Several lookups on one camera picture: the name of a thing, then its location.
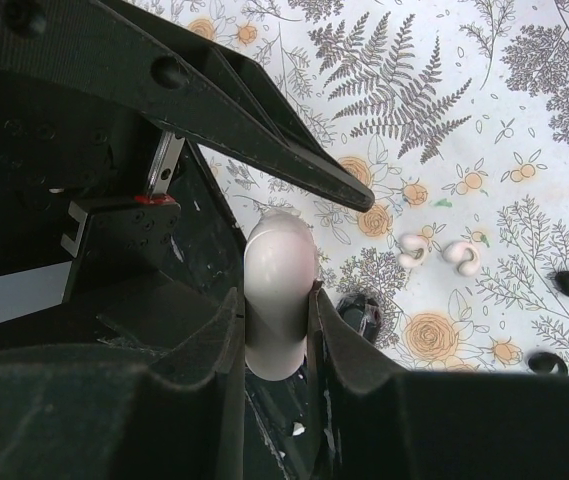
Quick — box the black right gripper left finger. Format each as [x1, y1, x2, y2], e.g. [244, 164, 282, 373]
[0, 289, 244, 479]

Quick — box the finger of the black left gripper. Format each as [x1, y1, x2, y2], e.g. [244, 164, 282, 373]
[0, 1, 375, 212]

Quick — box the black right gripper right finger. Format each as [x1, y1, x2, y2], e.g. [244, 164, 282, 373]
[307, 285, 569, 479]

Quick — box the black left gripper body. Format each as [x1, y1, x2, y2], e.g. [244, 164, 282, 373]
[0, 0, 335, 480]

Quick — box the white earbud charging case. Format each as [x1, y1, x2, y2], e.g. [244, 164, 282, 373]
[243, 209, 318, 381]

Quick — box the black earbud charging case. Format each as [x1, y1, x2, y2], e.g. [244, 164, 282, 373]
[336, 293, 382, 344]

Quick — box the white earbud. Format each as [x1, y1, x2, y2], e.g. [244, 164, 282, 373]
[442, 241, 481, 277]
[397, 234, 428, 269]

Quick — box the floral patterned table mat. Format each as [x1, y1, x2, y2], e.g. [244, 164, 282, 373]
[142, 1, 569, 372]

